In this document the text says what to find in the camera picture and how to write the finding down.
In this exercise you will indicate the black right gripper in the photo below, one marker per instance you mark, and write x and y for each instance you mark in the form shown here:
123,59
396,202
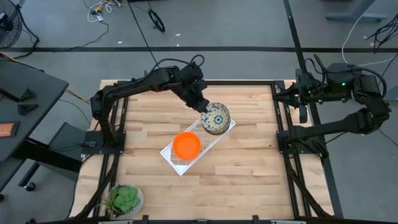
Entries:
304,93

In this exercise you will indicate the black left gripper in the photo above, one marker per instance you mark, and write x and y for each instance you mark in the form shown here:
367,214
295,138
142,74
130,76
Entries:
194,93

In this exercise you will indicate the orange plastic bowl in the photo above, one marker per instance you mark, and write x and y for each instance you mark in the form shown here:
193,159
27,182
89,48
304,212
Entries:
186,146

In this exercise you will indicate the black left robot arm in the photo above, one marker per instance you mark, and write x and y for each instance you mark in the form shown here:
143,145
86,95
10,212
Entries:
130,87

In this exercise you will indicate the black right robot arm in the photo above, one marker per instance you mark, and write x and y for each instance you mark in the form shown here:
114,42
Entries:
342,126

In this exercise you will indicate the grey table foot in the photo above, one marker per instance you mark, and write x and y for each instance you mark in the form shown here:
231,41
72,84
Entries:
354,16

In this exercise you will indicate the succulent in white pot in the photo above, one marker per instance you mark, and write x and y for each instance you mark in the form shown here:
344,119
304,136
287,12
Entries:
126,199

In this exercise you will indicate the dark grey desk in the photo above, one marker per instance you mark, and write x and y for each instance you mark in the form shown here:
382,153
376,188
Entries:
31,77

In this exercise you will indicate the black triangular stand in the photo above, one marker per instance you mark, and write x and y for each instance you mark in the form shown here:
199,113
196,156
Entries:
28,109
27,96

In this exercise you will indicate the orange-brown pad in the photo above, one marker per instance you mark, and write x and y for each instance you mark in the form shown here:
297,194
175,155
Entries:
7,129

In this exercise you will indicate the black floor fan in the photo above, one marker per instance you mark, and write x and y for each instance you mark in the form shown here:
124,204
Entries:
12,34

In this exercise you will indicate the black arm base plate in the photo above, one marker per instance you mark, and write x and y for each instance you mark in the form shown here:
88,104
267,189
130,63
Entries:
93,146
281,146

